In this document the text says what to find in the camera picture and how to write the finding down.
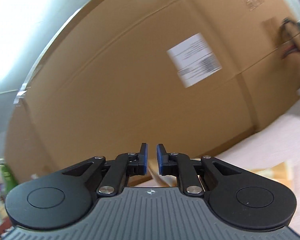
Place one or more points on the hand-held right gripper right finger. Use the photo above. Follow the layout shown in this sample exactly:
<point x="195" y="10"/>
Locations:
<point x="160" y="158"/>

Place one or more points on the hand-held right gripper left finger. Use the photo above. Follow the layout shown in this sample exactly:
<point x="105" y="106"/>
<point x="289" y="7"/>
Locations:
<point x="145" y="158"/>

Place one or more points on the orange striped garment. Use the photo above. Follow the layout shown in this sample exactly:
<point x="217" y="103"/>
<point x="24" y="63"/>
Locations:
<point x="162" y="180"/>

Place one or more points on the large cardboard box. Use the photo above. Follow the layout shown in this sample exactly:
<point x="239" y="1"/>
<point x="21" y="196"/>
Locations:
<point x="115" y="80"/>

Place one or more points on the white shipping label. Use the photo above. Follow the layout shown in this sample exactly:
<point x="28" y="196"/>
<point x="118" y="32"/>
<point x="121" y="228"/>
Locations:
<point x="193" y="60"/>

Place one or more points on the pink towel blanket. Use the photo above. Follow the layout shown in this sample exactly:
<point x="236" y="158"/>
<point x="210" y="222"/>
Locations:
<point x="265" y="142"/>

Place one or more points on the cardboard box with small label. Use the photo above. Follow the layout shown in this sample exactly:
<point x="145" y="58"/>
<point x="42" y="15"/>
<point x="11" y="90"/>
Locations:
<point x="20" y="142"/>

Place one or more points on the plain low cardboard box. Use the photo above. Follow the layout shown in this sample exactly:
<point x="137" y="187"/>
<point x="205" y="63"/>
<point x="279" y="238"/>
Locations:
<point x="270" y="87"/>

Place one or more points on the green paper bag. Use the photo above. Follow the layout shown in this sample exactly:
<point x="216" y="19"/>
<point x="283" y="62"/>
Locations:
<point x="7" y="177"/>

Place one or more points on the clear packing pouch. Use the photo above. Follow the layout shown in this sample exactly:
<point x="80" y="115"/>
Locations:
<point x="271" y="24"/>

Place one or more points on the red leafed potted plant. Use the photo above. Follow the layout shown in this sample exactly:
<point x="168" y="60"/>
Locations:
<point x="295" y="42"/>

